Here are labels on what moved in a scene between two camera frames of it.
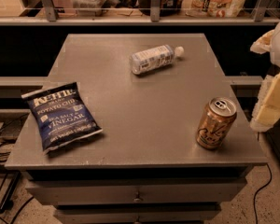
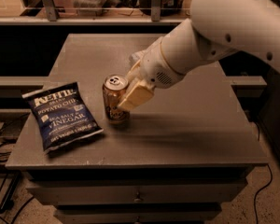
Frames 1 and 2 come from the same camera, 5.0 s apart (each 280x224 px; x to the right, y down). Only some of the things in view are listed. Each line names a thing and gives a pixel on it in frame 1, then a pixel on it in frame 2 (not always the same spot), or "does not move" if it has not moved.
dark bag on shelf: x=171 y=0 does not move
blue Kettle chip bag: x=61 y=116 does not move
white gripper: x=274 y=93 → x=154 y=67
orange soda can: x=216 y=122 → x=114 y=87
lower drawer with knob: x=137 y=214 does not move
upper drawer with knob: x=96 y=192 does not move
